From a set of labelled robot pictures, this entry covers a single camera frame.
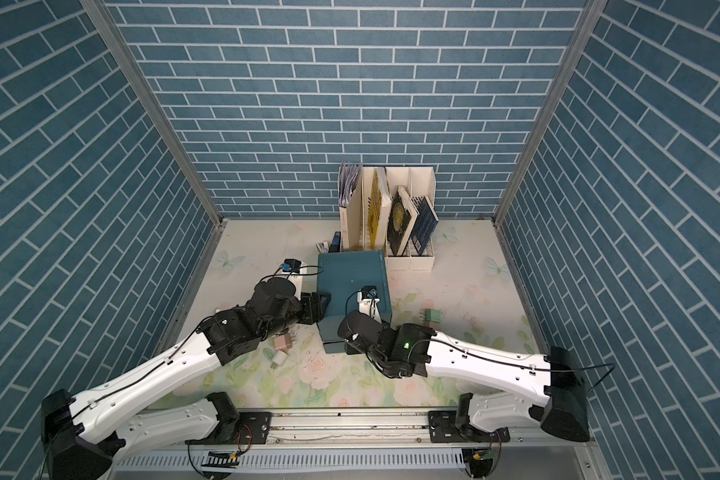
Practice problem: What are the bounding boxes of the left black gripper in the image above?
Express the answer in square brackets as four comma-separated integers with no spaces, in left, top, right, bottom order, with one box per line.
[258,291,334,342]

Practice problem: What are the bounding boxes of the teal drawer cabinet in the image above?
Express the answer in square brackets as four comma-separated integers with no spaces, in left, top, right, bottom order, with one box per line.
[317,250,392,354]

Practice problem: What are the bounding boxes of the pink plug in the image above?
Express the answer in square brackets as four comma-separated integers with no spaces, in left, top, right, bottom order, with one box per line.
[274,333,293,352]

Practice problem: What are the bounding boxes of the green plug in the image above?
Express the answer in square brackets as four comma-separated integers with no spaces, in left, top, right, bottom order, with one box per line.
[421,308,443,328]

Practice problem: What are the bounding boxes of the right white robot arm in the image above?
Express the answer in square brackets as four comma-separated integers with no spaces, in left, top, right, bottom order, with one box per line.
[337,311,590,443]

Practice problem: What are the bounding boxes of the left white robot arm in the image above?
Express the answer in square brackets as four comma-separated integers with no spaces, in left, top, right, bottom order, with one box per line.
[41,276,330,479]

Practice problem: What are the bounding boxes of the yellow book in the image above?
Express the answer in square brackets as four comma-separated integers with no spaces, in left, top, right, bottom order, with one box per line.
[366,167,392,251]

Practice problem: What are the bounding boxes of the white file organizer rack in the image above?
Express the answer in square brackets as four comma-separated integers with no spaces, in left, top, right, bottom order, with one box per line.
[338,163,439,272]

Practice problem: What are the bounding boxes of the black and gold book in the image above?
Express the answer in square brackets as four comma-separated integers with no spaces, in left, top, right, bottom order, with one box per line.
[387,186,417,256]

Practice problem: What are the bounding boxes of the magazines in left slot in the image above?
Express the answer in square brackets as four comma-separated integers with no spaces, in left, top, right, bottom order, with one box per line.
[338,162,362,208]

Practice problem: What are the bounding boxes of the dark blue book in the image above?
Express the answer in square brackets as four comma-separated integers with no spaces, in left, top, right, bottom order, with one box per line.
[410,196,439,256]

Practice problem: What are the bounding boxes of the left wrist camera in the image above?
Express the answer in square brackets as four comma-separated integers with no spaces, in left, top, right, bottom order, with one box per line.
[281,258,302,275]

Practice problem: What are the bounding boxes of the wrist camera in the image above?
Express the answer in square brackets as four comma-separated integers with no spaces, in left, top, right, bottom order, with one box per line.
[360,285,378,301]
[281,258,302,275]

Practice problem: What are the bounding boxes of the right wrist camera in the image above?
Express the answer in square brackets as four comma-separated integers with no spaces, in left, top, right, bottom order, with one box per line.
[360,285,378,301]

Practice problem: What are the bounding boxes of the metal base rail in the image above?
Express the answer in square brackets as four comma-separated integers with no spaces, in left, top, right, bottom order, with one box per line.
[239,407,580,448]

